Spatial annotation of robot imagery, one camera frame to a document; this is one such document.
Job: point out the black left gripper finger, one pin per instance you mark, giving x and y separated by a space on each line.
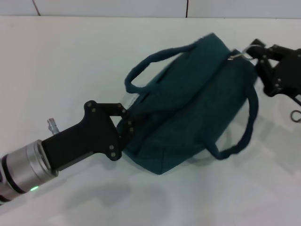
125 131
113 108

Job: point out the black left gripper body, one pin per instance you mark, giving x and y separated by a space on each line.
87 141

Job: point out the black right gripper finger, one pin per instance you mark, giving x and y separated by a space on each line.
265 73
261 48

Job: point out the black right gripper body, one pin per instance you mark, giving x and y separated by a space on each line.
287 70

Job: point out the dark teal fabric bag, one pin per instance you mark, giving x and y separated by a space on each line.
188 113

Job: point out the small silver connector stub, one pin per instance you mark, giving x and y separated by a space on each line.
53 126

